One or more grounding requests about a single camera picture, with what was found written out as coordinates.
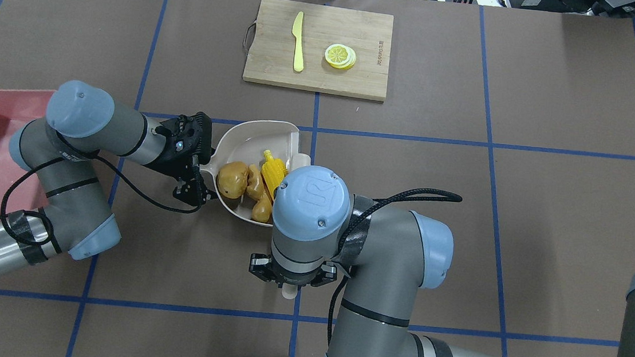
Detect yellow lemon slice toy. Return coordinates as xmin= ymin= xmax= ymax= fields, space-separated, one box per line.
xmin=324 ymin=44 xmax=357 ymax=70

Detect yellow plastic knife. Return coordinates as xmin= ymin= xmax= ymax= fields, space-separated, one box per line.
xmin=291 ymin=11 xmax=305 ymax=73

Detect beige hand brush black bristles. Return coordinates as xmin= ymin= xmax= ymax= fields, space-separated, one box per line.
xmin=281 ymin=153 xmax=311 ymax=300

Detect bamboo cutting board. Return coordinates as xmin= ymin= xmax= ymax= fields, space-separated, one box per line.
xmin=243 ymin=0 xmax=394 ymax=102

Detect brown potato toy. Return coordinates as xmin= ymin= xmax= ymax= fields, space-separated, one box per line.
xmin=216 ymin=161 xmax=249 ymax=199

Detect tan ginger root toy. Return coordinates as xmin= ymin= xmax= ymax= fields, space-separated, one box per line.
xmin=246 ymin=164 xmax=273 ymax=223

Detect yellow corn cob toy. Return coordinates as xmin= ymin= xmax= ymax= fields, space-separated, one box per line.
xmin=261 ymin=149 xmax=289 ymax=201

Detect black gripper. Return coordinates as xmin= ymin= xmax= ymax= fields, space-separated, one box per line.
xmin=249 ymin=253 xmax=338 ymax=288
xmin=149 ymin=112 xmax=214 ymax=210

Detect beige plastic dustpan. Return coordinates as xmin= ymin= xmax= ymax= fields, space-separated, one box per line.
xmin=195 ymin=114 xmax=315 ymax=231

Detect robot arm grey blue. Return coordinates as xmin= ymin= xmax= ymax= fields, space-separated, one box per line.
xmin=0 ymin=80 xmax=214 ymax=276
xmin=290 ymin=183 xmax=635 ymax=357

